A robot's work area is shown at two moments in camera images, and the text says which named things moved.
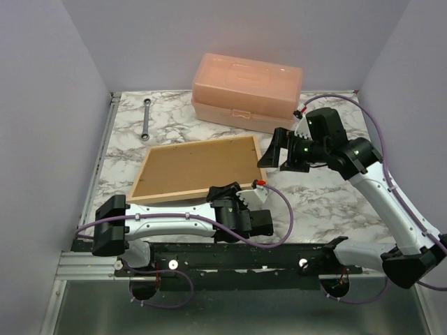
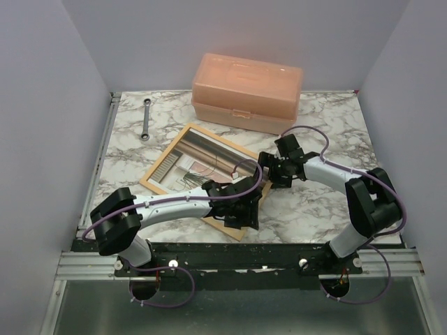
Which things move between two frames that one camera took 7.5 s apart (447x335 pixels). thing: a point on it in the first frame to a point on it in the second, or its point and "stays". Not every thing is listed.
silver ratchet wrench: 145,135 stays
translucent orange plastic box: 259,95 stays
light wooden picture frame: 164,197 to 148,176
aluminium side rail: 114,106 stays
